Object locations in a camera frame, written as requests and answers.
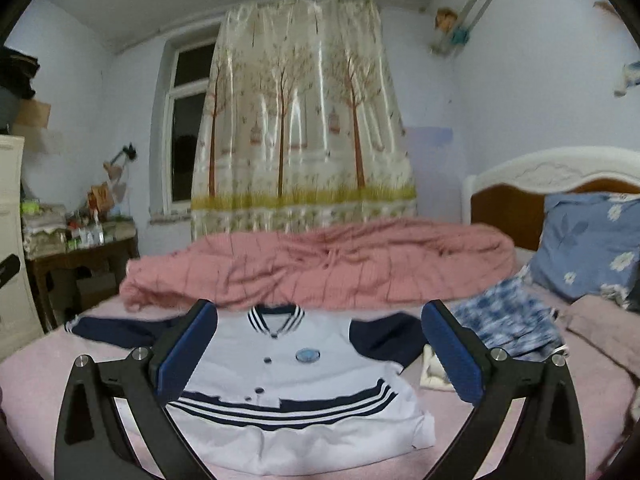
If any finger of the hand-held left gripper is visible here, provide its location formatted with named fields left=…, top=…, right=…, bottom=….
left=0, top=254, right=21, bottom=290

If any pink plaid blanket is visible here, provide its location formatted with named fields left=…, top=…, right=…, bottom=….
left=120, top=217, right=516, bottom=311

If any blue floral pillow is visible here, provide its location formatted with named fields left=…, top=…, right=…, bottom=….
left=530, top=192, right=640, bottom=307

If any white and wooden headboard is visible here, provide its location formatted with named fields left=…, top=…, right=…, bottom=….
left=461, top=147, right=640, bottom=253

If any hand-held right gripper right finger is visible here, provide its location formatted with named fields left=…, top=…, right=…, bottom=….
left=421, top=300, right=586, bottom=480

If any cardboard box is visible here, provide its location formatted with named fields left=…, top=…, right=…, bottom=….
left=12, top=100, right=52, bottom=128

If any mauve pillow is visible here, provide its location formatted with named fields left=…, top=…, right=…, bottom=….
left=565, top=295, right=640, bottom=376

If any pile of dark clothes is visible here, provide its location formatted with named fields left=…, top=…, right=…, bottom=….
left=0, top=45, right=41, bottom=102

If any wall lamp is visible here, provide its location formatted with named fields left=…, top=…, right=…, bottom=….
left=102, top=142, right=138, bottom=182

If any white drawer cabinet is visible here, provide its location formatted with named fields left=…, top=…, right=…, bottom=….
left=0, top=135, right=46, bottom=361

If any stack of folded cloths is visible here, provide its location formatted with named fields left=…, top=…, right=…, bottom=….
left=20, top=202, right=68, bottom=261

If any white and navy jacket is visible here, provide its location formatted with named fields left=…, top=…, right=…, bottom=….
left=65, top=304, right=436, bottom=476

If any cluster of small bottles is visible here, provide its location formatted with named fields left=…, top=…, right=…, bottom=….
left=65, top=210, right=108, bottom=251

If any tree print curtain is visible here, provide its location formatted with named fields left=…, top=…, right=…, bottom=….
left=191, top=0, right=418, bottom=241

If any blue and white floral cloth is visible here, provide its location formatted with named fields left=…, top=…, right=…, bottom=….
left=452, top=277, right=566, bottom=361

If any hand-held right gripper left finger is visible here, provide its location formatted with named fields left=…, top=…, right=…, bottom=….
left=54, top=299, right=219, bottom=480

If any dark wooden desk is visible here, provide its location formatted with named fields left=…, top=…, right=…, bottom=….
left=25, top=230, right=141, bottom=332

